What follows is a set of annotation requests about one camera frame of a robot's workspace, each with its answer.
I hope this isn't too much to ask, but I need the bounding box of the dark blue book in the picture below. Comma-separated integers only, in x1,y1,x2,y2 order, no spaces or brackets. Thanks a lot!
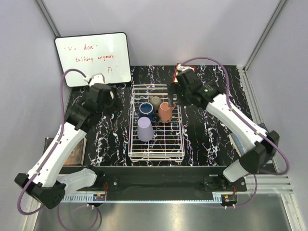
258,123,267,130

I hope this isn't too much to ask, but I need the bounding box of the salmon pink floral mug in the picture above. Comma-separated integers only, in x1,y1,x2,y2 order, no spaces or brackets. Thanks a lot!
158,102,176,123

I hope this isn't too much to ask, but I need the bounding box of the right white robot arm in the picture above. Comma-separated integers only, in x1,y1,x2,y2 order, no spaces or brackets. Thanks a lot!
167,69,280,191

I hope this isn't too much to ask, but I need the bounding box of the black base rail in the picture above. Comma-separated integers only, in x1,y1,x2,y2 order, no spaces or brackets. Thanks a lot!
48,166,265,202

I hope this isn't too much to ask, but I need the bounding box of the dark blue ceramic mug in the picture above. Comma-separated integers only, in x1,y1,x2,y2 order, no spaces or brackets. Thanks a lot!
138,102,154,122

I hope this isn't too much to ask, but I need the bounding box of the white slotted cable duct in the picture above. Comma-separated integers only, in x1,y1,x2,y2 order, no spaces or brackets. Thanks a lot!
62,189,233,204

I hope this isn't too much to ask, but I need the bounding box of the light blue paperback book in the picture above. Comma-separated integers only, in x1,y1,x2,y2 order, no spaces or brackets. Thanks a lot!
228,133,247,157

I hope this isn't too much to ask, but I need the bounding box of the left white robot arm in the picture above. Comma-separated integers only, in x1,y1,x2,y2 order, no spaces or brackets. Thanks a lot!
14,83,123,209

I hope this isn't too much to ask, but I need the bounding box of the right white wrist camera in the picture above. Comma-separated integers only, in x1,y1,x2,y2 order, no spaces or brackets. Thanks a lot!
177,64,194,72

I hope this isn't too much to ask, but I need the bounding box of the dark Tale of Two Cities book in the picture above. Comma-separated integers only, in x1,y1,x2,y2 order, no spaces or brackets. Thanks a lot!
43,137,87,167

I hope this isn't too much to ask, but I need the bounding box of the lavender plastic cup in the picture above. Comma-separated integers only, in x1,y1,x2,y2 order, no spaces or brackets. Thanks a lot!
137,117,154,142

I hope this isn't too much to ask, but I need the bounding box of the white dry-erase board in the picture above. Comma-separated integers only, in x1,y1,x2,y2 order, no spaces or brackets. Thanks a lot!
54,32,131,84

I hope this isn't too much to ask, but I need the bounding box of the white wire dish rack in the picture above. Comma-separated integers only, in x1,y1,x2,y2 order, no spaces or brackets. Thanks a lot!
128,84,185,163

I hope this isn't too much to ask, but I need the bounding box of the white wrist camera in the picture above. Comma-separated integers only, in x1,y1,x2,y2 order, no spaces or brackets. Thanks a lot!
177,64,194,72
83,74,105,87

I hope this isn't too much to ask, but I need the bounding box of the beige ceramic mug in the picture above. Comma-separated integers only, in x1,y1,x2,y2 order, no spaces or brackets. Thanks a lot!
149,96,162,110

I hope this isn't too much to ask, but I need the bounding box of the red and cream book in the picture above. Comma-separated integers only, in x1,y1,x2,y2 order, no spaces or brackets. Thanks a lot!
173,63,196,83

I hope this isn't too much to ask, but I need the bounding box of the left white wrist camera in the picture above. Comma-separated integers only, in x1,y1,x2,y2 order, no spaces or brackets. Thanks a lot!
83,74,105,87

